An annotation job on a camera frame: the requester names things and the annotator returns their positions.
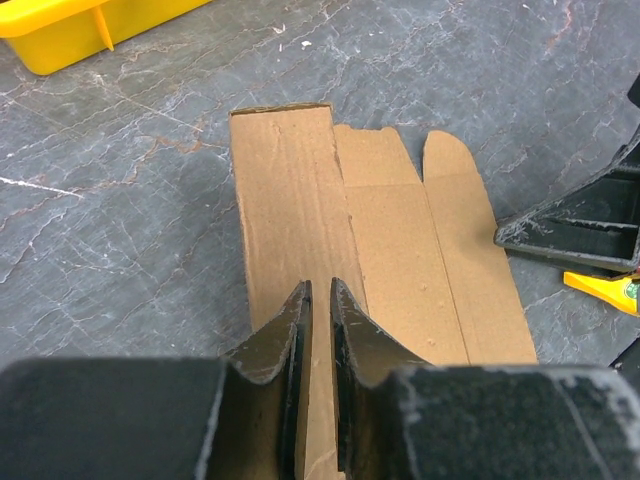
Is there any brown cardboard box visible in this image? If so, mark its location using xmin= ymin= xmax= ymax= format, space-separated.
xmin=230 ymin=104 xmax=537 ymax=479

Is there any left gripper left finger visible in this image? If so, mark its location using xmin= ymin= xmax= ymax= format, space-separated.
xmin=1 ymin=282 xmax=312 ymax=479

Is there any yellow candy bag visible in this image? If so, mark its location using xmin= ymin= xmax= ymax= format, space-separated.
xmin=563 ymin=272 xmax=639 ymax=317

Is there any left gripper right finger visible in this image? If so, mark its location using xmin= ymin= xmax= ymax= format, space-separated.
xmin=330 ymin=279 xmax=639 ymax=479

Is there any yellow plastic tray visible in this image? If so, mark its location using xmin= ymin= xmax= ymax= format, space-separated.
xmin=1 ymin=0 xmax=207 ymax=75

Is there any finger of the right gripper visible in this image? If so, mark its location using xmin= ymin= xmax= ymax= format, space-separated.
xmin=494 ymin=132 xmax=639 ymax=274

